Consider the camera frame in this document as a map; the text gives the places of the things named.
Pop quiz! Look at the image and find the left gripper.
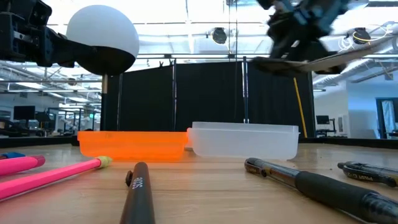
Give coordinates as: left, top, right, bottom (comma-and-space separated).
0, 0, 94, 68

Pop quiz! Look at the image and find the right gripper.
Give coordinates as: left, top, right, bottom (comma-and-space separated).
256, 0, 351, 62

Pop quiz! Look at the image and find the pink highlighter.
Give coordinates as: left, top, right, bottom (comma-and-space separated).
0, 155, 46, 177

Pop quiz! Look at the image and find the pink pencil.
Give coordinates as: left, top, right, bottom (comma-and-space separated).
0, 156, 113, 201

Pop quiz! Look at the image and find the black Pilot gel pen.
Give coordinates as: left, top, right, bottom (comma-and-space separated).
337, 161, 398, 188

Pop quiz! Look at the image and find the black pen with rubber grip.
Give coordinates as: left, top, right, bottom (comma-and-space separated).
244, 157, 398, 224

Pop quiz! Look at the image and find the clear plastic supply box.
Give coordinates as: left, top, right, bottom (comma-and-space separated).
186, 121, 301, 161

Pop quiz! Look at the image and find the white globe lamp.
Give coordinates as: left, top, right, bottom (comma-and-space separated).
65, 4, 140, 131

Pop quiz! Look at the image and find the round black ceiling lamp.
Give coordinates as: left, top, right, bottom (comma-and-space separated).
353, 27, 372, 45
211, 27, 228, 45

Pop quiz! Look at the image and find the metal stand pole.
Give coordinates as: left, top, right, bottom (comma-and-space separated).
242, 55, 250, 124

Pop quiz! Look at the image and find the black partition curtain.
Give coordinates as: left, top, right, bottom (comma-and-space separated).
99, 57, 317, 139

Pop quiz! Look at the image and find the orange perforated tray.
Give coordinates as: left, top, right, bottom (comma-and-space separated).
76, 130, 189, 162

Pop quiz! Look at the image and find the plain black pen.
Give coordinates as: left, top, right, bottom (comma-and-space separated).
119, 161, 156, 224

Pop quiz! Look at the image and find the yellow cable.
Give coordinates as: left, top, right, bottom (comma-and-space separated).
293, 77, 308, 139

